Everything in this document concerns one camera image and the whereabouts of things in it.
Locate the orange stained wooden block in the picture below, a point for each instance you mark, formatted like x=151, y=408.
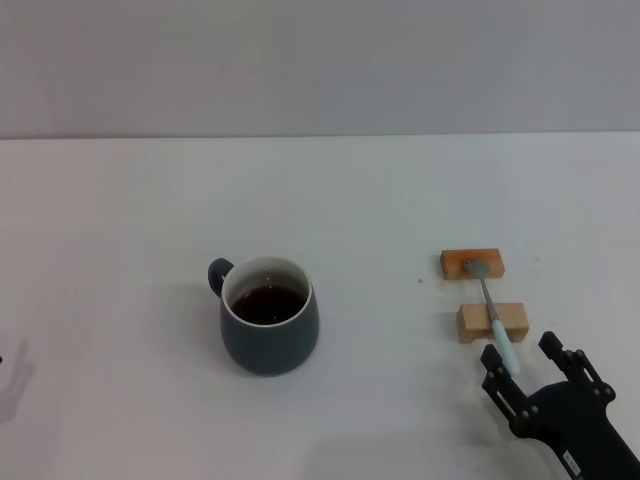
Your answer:
x=452, y=265

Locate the pale notched wooden block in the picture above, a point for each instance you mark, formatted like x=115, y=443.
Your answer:
x=472, y=322

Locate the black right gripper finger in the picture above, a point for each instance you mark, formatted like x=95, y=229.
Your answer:
x=575, y=370
x=502, y=387

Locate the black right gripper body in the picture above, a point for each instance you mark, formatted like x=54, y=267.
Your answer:
x=570, y=420

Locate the dark grey coffee cup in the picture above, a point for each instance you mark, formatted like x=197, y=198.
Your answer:
x=270, y=350

